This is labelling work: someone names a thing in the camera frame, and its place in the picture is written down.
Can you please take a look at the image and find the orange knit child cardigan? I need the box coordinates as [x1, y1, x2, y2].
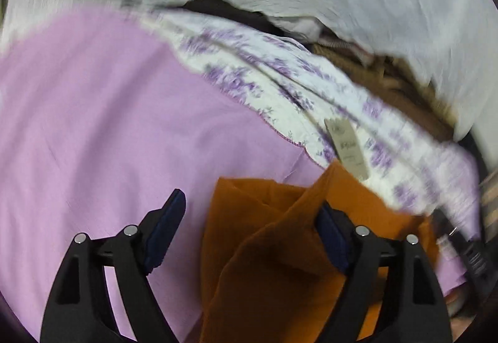
[200, 162, 438, 342]

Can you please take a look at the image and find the purple floral white quilt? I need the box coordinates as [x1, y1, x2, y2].
[133, 10, 480, 238]

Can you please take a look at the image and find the beige paper price tag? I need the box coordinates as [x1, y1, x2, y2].
[324, 118, 370, 181]

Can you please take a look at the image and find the lilac bed sheet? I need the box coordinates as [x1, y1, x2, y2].
[1, 8, 463, 341]

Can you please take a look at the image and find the woven brown mat stack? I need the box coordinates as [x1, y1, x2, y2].
[312, 40, 456, 142]

